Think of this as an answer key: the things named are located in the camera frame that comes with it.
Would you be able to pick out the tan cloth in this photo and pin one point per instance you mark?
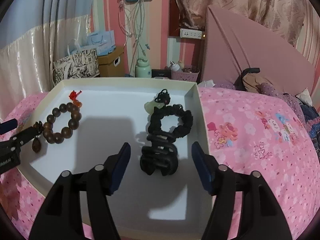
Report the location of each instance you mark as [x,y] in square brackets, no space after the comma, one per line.
[255,81]

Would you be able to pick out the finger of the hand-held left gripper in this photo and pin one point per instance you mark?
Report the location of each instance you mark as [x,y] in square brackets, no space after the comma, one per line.
[7,126]
[26,136]

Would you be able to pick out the dark knitted blanket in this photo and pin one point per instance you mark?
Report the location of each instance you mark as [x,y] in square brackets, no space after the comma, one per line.
[312,127]

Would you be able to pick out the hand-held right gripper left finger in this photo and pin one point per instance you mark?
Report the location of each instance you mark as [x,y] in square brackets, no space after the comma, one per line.
[120,170]

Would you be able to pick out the pale blue gift bag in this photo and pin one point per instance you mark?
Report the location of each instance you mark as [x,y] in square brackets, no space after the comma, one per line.
[101,41]

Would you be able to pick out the black hair claw clip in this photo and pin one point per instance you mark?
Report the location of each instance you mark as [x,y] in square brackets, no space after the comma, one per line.
[160,167]

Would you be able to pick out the white power strip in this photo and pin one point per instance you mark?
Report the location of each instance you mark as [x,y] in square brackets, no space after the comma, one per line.
[191,33]

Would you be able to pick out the white pillow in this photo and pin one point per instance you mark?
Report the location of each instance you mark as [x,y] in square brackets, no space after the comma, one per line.
[305,97]

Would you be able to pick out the pink plastic basket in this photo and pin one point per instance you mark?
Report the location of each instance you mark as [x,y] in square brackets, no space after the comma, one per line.
[185,76]

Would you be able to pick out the white shallow tray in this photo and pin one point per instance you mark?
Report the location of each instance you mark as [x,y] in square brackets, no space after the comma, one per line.
[112,110]

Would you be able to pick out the mint green water bottle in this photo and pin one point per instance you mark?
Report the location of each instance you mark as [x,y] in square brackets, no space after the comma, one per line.
[143,70]

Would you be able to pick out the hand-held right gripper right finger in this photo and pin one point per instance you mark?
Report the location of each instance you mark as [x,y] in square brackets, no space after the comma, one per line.
[201,170]

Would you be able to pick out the white light bulb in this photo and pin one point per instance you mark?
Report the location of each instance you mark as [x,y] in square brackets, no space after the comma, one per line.
[175,66]

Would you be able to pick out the white tissue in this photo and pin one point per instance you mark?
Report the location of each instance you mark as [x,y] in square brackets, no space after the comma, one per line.
[207,83]

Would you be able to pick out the pink padded headboard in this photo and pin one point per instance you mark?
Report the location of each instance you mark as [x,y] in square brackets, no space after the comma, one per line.
[250,47]

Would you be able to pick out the brown cardboard box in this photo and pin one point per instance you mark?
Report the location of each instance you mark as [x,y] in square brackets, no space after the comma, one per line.
[110,66]

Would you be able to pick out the purple dotted cloth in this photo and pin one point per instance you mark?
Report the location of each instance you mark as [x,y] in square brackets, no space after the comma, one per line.
[277,92]

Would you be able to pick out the black hair scrunchie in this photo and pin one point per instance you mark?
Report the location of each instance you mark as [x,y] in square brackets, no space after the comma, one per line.
[186,122]

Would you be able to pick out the black garment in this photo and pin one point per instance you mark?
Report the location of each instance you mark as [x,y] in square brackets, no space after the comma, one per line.
[246,72]

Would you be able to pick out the small black device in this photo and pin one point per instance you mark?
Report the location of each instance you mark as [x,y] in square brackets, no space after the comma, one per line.
[161,73]

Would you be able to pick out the black and white tote bag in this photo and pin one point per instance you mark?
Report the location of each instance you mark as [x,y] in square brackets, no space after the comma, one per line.
[77,65]

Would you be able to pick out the cream satin curtain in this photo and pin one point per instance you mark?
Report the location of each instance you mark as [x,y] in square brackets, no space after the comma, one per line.
[25,62]

